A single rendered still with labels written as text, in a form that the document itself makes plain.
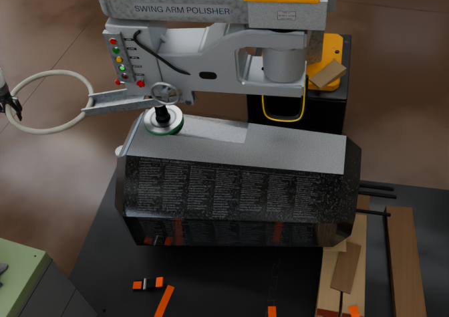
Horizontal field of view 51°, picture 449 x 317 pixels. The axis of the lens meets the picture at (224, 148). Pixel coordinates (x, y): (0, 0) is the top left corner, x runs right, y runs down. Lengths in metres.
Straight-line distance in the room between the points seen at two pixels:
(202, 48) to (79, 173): 1.84
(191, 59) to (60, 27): 3.09
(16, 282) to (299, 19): 1.62
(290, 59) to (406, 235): 1.49
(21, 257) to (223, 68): 1.24
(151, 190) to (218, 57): 0.83
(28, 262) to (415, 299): 2.03
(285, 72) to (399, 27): 2.63
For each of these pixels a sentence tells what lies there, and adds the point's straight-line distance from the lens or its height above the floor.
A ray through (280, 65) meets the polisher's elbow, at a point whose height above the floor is 1.35.
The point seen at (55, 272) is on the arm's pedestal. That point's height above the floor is 0.66.
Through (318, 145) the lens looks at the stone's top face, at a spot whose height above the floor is 0.82.
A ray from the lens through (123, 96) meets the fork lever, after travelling 2.68.
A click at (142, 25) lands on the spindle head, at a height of 1.54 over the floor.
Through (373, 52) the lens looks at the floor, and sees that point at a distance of 4.32.
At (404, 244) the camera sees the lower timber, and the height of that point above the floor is 0.08.
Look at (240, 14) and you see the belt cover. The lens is 1.93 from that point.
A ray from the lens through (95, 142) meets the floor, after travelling 3.82.
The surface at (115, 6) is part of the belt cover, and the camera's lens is 2.07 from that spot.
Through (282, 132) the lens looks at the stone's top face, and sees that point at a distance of 2.52.
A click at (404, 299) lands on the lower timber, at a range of 2.93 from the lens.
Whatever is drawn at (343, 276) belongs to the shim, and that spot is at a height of 0.21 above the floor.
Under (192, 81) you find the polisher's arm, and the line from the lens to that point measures 2.23.
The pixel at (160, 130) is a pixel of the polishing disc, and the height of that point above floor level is 0.85.
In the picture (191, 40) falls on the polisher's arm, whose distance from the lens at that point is 2.20.
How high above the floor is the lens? 2.73
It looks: 51 degrees down
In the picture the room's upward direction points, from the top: 8 degrees counter-clockwise
